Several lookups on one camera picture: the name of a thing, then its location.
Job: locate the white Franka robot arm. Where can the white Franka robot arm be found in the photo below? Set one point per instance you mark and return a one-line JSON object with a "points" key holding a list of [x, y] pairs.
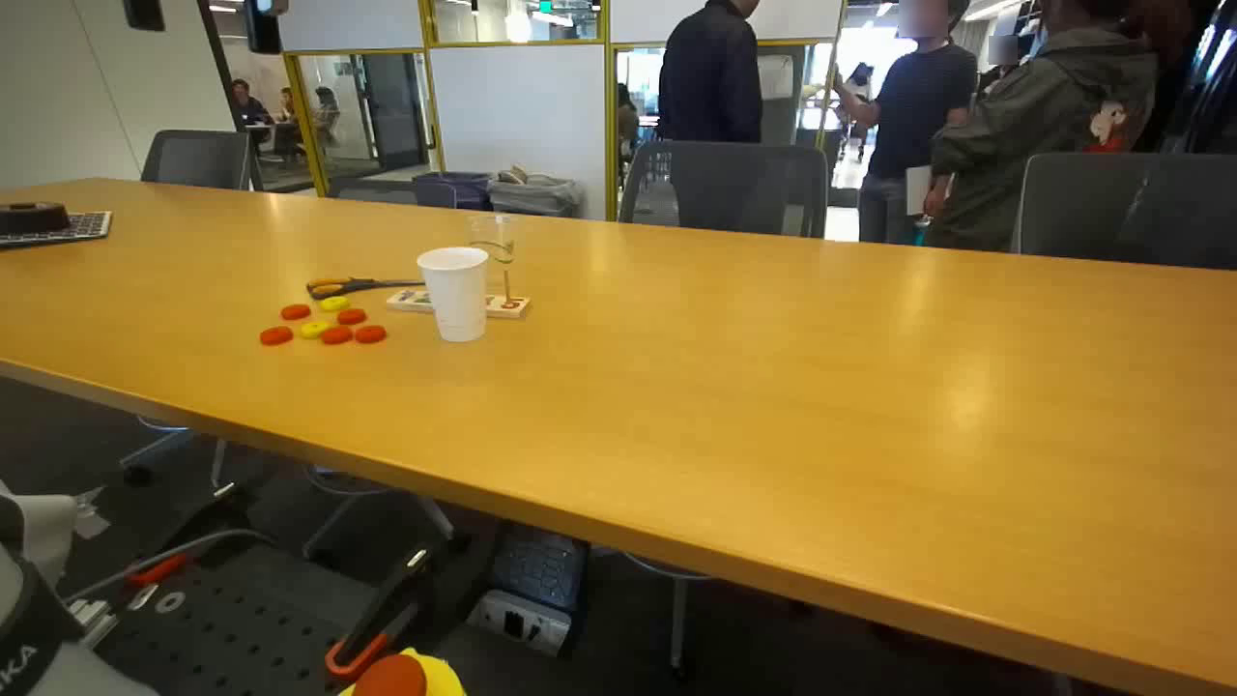
{"points": [[25, 644]]}

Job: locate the clear plastic cup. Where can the clear plastic cup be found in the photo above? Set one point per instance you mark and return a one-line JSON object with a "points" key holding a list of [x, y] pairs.
{"points": [[504, 264]]}

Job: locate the white paper cup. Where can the white paper cup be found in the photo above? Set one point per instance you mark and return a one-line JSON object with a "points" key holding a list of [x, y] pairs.
{"points": [[459, 303]]}

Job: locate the grey storage bin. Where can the grey storage bin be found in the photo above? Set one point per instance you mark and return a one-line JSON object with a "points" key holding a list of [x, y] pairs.
{"points": [[536, 194]]}

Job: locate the grey mesh chair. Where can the grey mesh chair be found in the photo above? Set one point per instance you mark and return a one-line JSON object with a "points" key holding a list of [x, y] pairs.
{"points": [[1134, 206], [735, 188], [193, 158]]}

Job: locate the grey blue box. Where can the grey blue box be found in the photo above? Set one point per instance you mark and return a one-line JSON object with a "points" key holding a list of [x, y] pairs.
{"points": [[541, 564]]}

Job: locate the dark blue storage bin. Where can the dark blue storage bin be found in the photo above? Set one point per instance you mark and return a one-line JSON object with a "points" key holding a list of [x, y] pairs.
{"points": [[450, 189]]}

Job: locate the yellow framed glass partition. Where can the yellow framed glass partition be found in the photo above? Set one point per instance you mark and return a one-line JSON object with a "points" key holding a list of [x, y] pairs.
{"points": [[517, 117]]}

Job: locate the man in dark jacket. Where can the man in dark jacket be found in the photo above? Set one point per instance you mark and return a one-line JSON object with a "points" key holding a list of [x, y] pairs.
{"points": [[710, 77]]}

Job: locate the woman in olive jacket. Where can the woman in olive jacket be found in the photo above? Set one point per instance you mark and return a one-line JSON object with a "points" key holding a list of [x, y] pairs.
{"points": [[1031, 140]]}

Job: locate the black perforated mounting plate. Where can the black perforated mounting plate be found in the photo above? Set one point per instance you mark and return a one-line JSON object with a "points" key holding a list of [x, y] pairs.
{"points": [[245, 632]]}

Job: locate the grey laptop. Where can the grey laptop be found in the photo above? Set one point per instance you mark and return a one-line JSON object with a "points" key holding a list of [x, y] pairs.
{"points": [[81, 230]]}

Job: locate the flat black device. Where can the flat black device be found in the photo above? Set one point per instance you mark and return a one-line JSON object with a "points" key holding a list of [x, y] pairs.
{"points": [[32, 217]]}

